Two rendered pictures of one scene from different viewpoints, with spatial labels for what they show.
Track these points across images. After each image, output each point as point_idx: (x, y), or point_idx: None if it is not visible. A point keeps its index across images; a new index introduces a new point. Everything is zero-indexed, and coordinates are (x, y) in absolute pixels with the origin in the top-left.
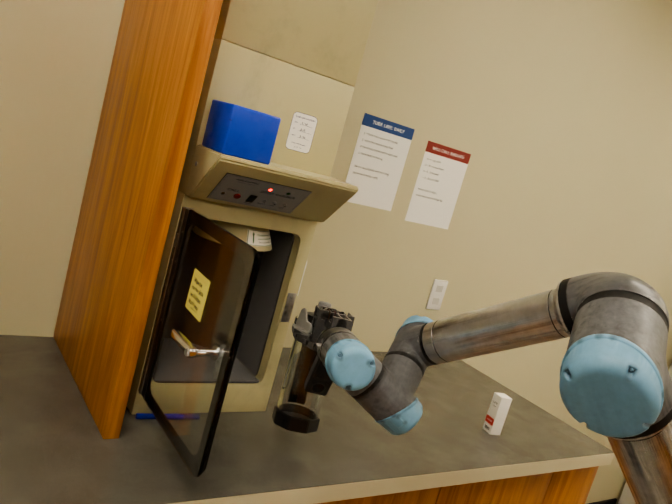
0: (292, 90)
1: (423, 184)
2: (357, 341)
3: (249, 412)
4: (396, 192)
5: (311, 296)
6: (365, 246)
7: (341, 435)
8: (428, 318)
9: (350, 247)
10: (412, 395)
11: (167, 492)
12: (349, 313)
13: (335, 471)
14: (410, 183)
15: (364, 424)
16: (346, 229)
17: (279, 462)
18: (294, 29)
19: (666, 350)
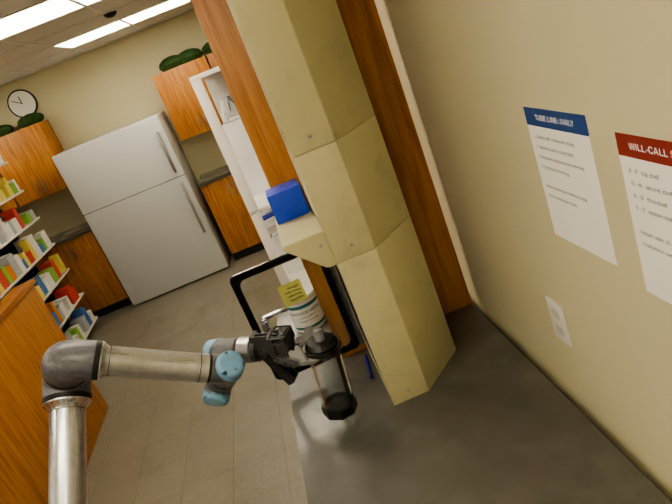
0: (295, 166)
1: (646, 224)
2: (214, 341)
3: (389, 398)
4: (611, 233)
5: (586, 357)
6: (611, 315)
7: (365, 453)
8: (220, 355)
9: (595, 308)
10: (206, 387)
11: (295, 383)
12: (278, 338)
13: (313, 448)
14: (625, 219)
15: (390, 471)
16: (579, 278)
17: (323, 419)
18: (278, 125)
19: (42, 378)
